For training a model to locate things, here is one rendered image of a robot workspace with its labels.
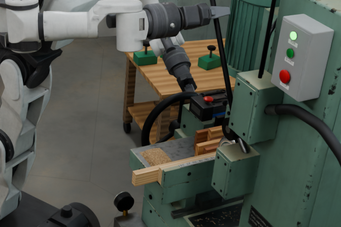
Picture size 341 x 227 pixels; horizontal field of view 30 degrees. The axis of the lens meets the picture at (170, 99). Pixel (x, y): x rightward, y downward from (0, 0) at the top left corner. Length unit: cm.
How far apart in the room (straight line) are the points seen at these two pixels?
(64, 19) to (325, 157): 69
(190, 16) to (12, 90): 83
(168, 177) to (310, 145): 45
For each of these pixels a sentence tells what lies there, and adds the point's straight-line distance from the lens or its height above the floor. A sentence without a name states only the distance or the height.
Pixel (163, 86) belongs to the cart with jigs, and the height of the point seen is 53.
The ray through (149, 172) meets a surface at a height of 94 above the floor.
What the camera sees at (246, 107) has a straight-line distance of 149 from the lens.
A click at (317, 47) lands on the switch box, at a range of 134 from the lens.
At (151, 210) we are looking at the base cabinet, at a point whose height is 70.
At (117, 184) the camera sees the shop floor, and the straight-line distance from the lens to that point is 328.
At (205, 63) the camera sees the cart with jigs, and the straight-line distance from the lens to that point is 329.
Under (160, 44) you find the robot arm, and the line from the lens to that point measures 233.
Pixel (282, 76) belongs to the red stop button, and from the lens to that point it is 138.
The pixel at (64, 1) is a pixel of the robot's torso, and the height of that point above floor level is 128.
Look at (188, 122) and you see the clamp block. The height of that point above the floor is 92.
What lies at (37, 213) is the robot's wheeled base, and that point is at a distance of 283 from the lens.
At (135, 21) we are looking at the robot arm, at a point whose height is 138.
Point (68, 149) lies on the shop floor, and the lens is 353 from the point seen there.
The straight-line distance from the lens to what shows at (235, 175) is 161.
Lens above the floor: 194
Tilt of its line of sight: 28 degrees down
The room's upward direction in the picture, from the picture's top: 6 degrees clockwise
